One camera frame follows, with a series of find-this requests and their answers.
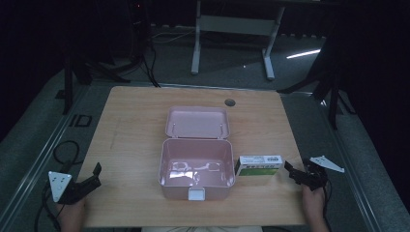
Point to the white and green carton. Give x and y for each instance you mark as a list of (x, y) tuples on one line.
[(259, 166)]

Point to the dark device with red light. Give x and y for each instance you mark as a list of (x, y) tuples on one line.
[(138, 19)]

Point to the white metal table frame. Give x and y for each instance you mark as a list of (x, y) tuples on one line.
[(235, 25)]

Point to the pink plastic box with lid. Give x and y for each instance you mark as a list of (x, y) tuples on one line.
[(196, 151)]

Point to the black metal stand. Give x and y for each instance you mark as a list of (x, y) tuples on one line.
[(333, 96), (68, 87)]

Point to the person's light clothing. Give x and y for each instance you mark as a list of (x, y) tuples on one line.
[(201, 229)]

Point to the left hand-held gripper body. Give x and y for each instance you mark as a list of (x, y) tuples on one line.
[(64, 188)]

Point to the person's left hand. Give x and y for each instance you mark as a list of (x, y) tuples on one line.
[(71, 216)]

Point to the person's right hand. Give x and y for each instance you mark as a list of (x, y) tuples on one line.
[(312, 203)]

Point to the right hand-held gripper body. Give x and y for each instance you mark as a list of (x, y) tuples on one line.
[(317, 175)]

